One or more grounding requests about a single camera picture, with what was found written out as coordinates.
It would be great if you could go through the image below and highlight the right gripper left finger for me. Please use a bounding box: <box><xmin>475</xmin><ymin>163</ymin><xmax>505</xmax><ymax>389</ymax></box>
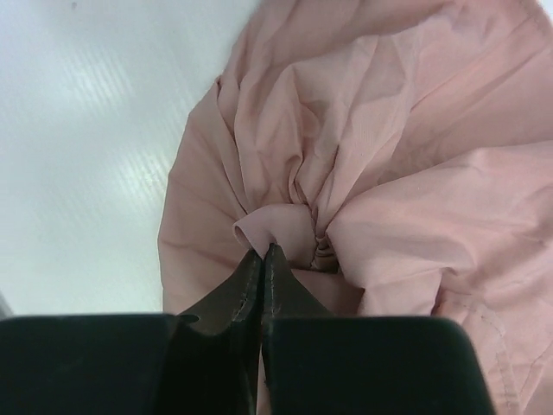
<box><xmin>1</xmin><ymin>252</ymin><xmax>262</xmax><ymax>414</ymax></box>

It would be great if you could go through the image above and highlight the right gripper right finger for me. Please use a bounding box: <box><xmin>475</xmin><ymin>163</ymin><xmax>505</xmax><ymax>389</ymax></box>
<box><xmin>262</xmin><ymin>245</ymin><xmax>494</xmax><ymax>414</ymax></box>

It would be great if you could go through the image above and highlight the pink pleated skirt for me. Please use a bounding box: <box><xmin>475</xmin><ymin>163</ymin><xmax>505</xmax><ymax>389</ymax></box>
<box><xmin>158</xmin><ymin>1</ymin><xmax>552</xmax><ymax>414</ymax></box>

